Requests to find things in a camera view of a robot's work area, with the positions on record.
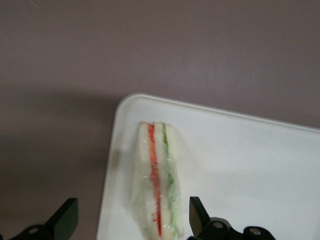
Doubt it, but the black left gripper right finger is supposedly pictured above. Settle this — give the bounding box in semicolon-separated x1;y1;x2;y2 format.
187;196;242;240

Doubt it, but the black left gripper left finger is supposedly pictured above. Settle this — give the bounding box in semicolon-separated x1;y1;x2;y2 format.
17;197;79;240

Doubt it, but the plastic-wrapped triangle sandwich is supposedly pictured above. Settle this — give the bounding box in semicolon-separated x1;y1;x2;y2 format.
129;121;186;238

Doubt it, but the beige rectangular serving tray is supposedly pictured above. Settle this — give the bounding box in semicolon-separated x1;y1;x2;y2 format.
96;92;320;240

